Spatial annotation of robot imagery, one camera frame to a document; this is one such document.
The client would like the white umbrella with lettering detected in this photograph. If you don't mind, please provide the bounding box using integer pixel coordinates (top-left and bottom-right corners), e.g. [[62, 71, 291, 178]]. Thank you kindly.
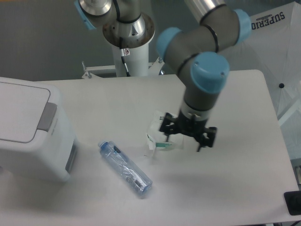
[[228, 2, 301, 165]]

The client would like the clear blue plastic bottle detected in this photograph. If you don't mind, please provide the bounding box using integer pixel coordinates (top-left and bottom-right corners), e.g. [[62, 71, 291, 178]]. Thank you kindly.
[[98, 140, 153, 199]]

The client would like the white push-button trash can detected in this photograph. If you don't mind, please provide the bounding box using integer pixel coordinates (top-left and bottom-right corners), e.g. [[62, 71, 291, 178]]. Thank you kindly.
[[0, 77, 76, 182]]

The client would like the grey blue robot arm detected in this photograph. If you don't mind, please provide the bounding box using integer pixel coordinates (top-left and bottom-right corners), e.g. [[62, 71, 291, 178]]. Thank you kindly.
[[74, 0, 252, 148]]

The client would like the black cable on pedestal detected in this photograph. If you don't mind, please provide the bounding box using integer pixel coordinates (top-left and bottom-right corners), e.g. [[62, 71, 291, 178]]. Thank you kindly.
[[119, 35, 131, 77]]

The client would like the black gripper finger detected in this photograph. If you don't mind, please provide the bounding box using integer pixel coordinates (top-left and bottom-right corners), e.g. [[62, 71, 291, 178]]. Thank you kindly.
[[159, 113, 180, 142], [197, 127, 217, 152]]

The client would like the clear plastic medical package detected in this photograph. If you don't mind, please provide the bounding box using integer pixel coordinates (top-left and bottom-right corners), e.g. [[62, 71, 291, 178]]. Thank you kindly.
[[146, 111, 184, 158]]

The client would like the white pedestal base frame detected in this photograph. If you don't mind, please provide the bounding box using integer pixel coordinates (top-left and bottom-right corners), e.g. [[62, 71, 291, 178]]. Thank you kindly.
[[81, 57, 165, 79]]

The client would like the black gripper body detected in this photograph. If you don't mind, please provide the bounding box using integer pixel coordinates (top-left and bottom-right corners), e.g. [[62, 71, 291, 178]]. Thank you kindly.
[[176, 111, 208, 140]]

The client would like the black device at table corner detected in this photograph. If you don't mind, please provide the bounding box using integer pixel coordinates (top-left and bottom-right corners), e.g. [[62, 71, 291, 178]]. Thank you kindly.
[[284, 191, 301, 216]]

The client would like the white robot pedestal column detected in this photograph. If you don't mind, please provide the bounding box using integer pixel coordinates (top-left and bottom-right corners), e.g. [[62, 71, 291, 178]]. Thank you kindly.
[[103, 13, 155, 77]]

